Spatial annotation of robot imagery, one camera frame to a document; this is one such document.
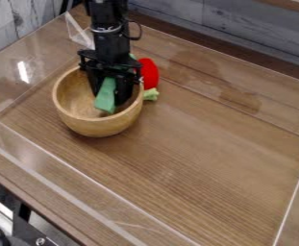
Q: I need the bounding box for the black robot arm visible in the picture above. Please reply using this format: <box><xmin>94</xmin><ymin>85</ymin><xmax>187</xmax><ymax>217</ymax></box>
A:
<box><xmin>78</xmin><ymin>0</ymin><xmax>143</xmax><ymax>106</ymax></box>

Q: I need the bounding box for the green rectangular block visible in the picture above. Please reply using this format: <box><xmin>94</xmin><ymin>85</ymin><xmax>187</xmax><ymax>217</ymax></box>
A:
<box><xmin>94</xmin><ymin>77</ymin><xmax>116</xmax><ymax>113</ymax></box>

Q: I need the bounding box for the brown wooden bowl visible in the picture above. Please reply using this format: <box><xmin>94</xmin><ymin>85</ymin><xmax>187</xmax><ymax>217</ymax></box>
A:
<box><xmin>51</xmin><ymin>66</ymin><xmax>145</xmax><ymax>137</ymax></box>

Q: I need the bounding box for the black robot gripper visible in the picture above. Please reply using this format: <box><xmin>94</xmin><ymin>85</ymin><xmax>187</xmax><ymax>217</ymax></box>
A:
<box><xmin>78</xmin><ymin>27</ymin><xmax>142</xmax><ymax>106</ymax></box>

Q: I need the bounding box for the red plush strawberry toy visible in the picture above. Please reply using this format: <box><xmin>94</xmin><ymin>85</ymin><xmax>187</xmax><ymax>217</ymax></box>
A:
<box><xmin>139</xmin><ymin>58</ymin><xmax>159</xmax><ymax>101</ymax></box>

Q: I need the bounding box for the black table clamp mount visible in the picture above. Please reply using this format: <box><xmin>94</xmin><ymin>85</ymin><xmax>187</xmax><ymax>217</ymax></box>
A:
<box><xmin>12</xmin><ymin>203</ymin><xmax>59</xmax><ymax>246</ymax></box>

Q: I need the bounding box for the clear acrylic tray wall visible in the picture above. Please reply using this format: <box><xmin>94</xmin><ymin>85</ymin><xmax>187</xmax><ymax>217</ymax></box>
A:
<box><xmin>0</xmin><ymin>121</ymin><xmax>199</xmax><ymax>246</ymax></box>

